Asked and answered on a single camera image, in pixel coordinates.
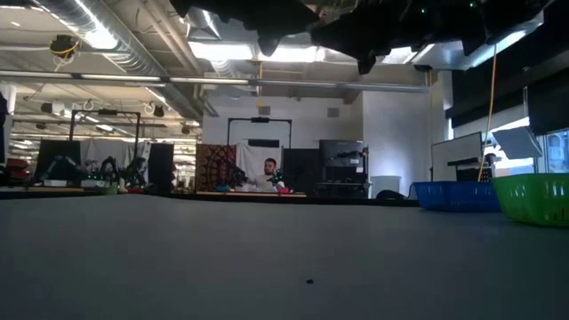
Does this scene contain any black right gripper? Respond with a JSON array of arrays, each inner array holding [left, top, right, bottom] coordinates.
[[310, 0, 445, 76]]

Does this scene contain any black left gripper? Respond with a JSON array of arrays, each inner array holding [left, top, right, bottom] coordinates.
[[171, 0, 319, 57]]

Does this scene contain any ceiling light panel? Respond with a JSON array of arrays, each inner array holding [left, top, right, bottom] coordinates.
[[188, 40, 322, 64]]

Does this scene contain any long horizontal pipe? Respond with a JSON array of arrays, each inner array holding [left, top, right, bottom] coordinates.
[[0, 69, 430, 94]]

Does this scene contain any black shelving rack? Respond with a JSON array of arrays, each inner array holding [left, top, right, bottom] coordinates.
[[318, 139, 370, 199]]

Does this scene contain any white sheet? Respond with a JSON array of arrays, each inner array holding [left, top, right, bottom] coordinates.
[[235, 142, 284, 183]]

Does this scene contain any whiteboard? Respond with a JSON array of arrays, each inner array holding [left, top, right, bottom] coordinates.
[[429, 131, 485, 182]]

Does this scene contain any patterned tapestry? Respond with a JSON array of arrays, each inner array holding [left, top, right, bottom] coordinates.
[[195, 143, 238, 193]]

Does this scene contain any person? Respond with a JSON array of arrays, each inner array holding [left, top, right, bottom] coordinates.
[[246, 157, 286, 194]]

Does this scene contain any white bin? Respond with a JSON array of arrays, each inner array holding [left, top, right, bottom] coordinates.
[[370, 175, 402, 199]]

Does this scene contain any black backdrop panel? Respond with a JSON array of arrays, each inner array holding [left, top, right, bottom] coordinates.
[[35, 140, 83, 183], [282, 148, 321, 196], [148, 142, 175, 196]]

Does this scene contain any tilted white panel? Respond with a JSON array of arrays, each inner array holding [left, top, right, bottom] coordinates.
[[492, 125, 544, 161]]

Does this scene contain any black hanging panel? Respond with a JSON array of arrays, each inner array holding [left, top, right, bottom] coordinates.
[[523, 73, 569, 137]]

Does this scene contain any blue plastic basket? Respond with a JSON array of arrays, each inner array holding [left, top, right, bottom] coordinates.
[[412, 180, 502, 213]]

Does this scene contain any black yellow ceiling reel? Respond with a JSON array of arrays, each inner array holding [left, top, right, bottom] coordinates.
[[47, 34, 81, 61]]

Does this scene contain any green plastic basket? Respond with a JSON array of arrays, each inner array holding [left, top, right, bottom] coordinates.
[[491, 172, 569, 229]]

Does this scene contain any grey table mat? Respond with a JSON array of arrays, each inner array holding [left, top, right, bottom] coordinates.
[[0, 194, 569, 320]]

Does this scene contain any red crate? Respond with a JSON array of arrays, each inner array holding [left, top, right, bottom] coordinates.
[[6, 158, 30, 180]]

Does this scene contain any black rig frame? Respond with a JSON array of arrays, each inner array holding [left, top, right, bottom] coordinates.
[[227, 116, 293, 150], [68, 108, 142, 179]]

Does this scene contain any silver ventilation duct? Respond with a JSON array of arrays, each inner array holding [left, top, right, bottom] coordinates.
[[33, 0, 205, 121]]

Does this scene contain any yellow cable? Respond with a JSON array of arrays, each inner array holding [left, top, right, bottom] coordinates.
[[477, 44, 498, 182]]

